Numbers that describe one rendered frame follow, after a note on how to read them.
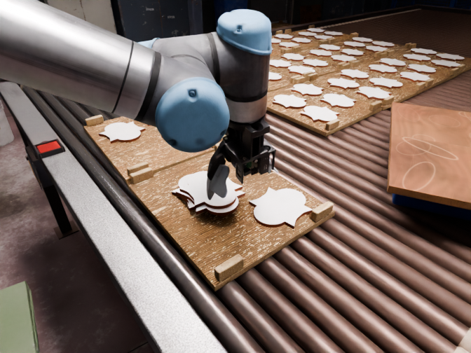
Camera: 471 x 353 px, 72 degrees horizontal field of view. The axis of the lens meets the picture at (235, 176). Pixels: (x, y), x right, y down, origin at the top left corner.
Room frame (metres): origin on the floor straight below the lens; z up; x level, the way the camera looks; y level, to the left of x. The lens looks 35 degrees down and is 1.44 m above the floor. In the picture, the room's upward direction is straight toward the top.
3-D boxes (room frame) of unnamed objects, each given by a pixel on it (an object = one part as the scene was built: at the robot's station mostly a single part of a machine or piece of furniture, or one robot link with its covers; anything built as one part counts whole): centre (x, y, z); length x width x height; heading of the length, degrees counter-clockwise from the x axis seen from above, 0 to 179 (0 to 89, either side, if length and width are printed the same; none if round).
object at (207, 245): (0.65, 0.03, 0.93); 0.41 x 0.35 x 0.02; 38
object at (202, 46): (0.45, 0.08, 1.31); 0.11 x 0.11 x 0.08; 14
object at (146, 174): (0.72, 0.25, 0.95); 0.06 x 0.02 x 0.03; 128
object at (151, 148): (0.99, 0.28, 0.93); 0.41 x 0.35 x 0.02; 36
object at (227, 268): (0.41, 0.01, 0.95); 0.06 x 0.02 x 0.03; 128
